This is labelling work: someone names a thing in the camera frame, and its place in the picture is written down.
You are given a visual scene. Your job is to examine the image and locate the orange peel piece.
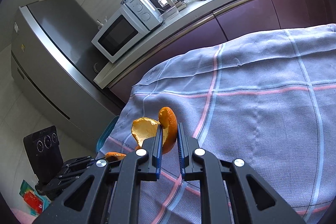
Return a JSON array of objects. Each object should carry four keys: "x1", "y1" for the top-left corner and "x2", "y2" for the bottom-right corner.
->
[{"x1": 104, "y1": 152, "x2": 126, "y2": 162}]

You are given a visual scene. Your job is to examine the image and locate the large curved orange peel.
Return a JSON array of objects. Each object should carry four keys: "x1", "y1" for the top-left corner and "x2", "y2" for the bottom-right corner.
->
[{"x1": 131, "y1": 107, "x2": 178, "y2": 154}]

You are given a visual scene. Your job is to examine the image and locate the teal trash bin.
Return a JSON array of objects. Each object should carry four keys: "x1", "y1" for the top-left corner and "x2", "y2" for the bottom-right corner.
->
[{"x1": 96, "y1": 115, "x2": 120, "y2": 153}]

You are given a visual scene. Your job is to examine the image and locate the purple lower kitchen cabinets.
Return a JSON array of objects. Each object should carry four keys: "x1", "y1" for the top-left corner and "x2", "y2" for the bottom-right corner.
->
[{"x1": 110, "y1": 0, "x2": 335, "y2": 102}]

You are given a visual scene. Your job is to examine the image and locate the blue checked tablecloth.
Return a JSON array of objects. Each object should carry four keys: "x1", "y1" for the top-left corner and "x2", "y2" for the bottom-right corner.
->
[{"x1": 98, "y1": 23, "x2": 335, "y2": 223}]

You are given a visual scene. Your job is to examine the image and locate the grey refrigerator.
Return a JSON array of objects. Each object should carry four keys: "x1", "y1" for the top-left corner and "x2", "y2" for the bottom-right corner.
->
[{"x1": 11, "y1": 0, "x2": 125, "y2": 151}]

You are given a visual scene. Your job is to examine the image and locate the white microwave oven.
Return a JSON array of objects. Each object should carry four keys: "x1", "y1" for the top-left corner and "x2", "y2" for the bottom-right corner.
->
[{"x1": 92, "y1": 0, "x2": 162, "y2": 63}]

